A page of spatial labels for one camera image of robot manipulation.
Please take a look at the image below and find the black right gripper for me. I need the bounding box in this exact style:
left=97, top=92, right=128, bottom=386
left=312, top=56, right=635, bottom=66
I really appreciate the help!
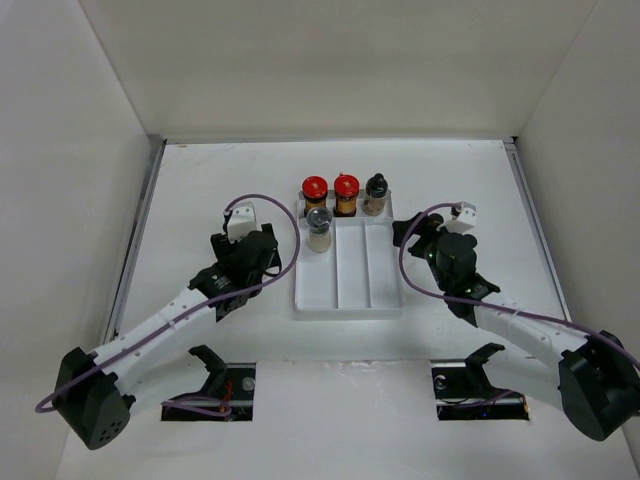
left=392, top=212, right=464, bottom=292

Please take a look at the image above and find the black-top brown chunk grinder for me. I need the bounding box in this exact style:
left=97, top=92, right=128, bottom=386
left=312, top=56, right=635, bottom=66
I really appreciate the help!
left=363, top=173, right=388, bottom=216

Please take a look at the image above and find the red-lid sauce jar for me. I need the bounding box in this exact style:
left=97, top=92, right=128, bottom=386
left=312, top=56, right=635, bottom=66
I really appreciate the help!
left=301, top=175, right=329, bottom=215
left=334, top=173, right=360, bottom=217

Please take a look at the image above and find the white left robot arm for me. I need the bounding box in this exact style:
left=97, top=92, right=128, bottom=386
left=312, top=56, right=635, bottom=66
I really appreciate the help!
left=52, top=224, right=282, bottom=450

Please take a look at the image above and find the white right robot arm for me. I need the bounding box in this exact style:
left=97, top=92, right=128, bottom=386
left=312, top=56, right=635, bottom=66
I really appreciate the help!
left=392, top=202, right=639, bottom=441

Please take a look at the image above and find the white plastic organizer tray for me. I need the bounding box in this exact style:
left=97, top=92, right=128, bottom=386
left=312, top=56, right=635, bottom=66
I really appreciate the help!
left=294, top=194, right=405, bottom=321

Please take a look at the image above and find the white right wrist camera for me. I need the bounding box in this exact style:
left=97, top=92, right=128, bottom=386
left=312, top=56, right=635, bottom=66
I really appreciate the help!
left=445, top=202, right=477, bottom=234

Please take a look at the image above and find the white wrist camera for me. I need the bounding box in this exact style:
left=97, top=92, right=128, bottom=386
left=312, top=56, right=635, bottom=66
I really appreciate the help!
left=223, top=202, right=258, bottom=244
left=445, top=202, right=477, bottom=234

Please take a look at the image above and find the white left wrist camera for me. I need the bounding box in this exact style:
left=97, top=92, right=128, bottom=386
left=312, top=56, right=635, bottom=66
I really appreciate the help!
left=223, top=202, right=258, bottom=244

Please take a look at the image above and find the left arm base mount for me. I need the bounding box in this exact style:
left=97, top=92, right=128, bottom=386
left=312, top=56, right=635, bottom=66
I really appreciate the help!
left=161, top=345, right=257, bottom=422

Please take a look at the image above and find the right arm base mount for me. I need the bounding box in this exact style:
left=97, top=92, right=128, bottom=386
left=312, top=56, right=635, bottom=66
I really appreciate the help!
left=431, top=343, right=529, bottom=421

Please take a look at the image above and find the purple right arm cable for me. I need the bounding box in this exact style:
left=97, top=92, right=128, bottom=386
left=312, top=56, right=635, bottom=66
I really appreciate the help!
left=398, top=200, right=640, bottom=409

